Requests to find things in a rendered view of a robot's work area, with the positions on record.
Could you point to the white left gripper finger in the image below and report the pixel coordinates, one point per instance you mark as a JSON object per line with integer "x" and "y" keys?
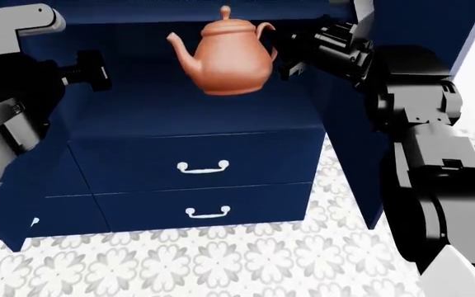
{"x": 23, "y": 18}

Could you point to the terracotta clay teapot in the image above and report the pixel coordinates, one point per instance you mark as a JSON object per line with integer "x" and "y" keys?
{"x": 229, "y": 65}

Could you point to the navy blue cabinet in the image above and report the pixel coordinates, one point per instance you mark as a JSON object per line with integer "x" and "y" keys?
{"x": 188, "y": 114}

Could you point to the tall navy drawer front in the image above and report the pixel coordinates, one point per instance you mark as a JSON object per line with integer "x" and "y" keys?
{"x": 237, "y": 154}

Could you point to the narrow navy side drawer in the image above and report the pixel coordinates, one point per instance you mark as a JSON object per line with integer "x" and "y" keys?
{"x": 76, "y": 216}

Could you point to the short navy drawer front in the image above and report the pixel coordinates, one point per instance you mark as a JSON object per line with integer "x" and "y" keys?
{"x": 262, "y": 204}

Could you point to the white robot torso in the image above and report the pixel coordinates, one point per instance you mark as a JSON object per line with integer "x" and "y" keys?
{"x": 460, "y": 275}

